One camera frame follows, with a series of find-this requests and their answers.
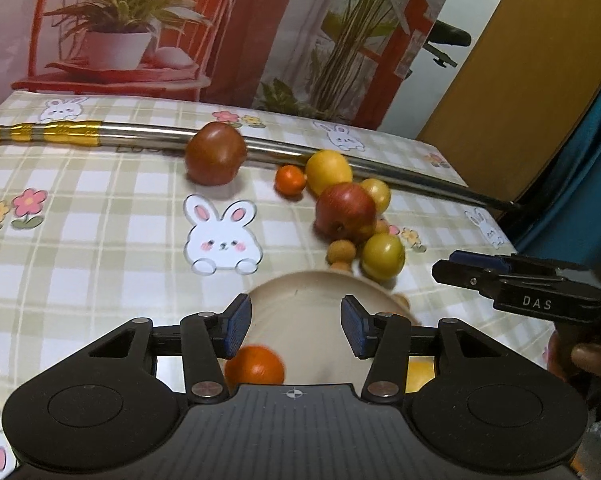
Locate large yellow orange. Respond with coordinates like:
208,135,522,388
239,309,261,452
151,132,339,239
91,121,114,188
406,356,435,393

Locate green plum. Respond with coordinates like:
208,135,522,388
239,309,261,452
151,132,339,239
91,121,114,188
360,178,392,217
360,233,406,282

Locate brown longan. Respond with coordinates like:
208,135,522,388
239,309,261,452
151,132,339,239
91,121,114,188
330,261,353,273
327,240,357,264

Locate red yellow apple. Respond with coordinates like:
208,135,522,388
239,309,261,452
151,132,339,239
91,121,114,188
315,182,377,244

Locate small tangerine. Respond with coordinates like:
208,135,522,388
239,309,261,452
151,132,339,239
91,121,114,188
274,165,306,197

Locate dark red apple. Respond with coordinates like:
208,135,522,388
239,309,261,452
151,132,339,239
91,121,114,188
184,122,247,186

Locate person right hand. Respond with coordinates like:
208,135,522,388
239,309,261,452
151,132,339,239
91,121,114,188
547,333,601,379

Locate beige plate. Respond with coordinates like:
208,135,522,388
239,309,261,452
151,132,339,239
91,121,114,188
242,271,418,391

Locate teal curtain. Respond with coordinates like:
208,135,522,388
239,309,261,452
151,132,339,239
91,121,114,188
503,90,601,266

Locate checkered bunny tablecloth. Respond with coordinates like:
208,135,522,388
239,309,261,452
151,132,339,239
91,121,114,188
0,90,557,480

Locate yellow lemon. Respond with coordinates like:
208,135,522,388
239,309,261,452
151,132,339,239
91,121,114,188
305,150,353,196

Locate wooden door panel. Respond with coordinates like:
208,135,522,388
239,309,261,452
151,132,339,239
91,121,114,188
418,0,601,204

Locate printed room backdrop poster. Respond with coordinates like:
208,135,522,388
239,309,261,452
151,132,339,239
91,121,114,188
0,0,447,129

